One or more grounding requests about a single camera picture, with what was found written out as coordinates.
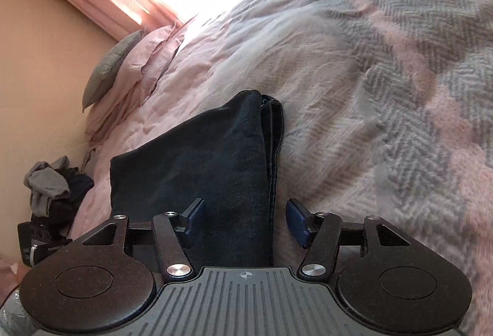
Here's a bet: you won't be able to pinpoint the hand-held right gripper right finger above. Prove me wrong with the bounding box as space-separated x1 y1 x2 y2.
286 199 411 278

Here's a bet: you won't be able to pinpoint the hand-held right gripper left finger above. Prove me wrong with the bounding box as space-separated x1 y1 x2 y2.
81 198 206 279

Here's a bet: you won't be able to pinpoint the dark blue jeans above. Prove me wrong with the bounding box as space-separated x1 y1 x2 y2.
110 90 285 268

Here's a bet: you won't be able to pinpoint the pile of dark clothes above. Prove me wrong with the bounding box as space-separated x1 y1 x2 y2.
31 166 91 241

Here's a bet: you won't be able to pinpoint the dark denim garment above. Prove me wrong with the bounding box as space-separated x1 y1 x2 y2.
69 173 95 207

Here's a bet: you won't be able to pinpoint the pink grey herringbone blanket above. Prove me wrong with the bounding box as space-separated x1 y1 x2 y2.
69 0 493 336

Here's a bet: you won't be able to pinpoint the pink pillow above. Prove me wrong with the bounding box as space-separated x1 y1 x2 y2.
116 18 199 98

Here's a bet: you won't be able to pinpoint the grey plaid pillow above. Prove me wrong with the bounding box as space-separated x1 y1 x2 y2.
83 30 145 113

